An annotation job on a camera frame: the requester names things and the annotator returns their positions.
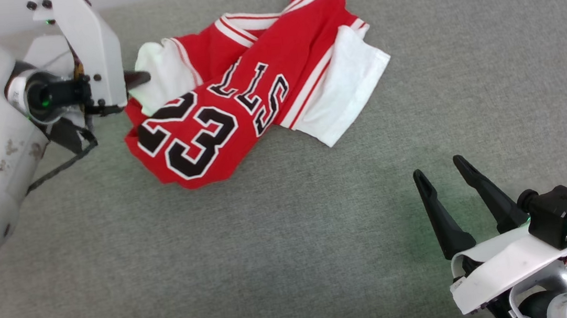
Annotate red basketball jersey number 23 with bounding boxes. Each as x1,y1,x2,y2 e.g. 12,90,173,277
110,0,403,196

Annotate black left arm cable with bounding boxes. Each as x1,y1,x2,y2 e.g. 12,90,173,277
19,113,104,195

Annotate grey fabric sofa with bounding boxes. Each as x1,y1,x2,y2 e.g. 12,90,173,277
0,0,567,318

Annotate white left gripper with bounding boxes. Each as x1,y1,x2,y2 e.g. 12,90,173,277
14,0,155,124

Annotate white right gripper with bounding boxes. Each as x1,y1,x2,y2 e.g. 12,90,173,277
411,144,567,318

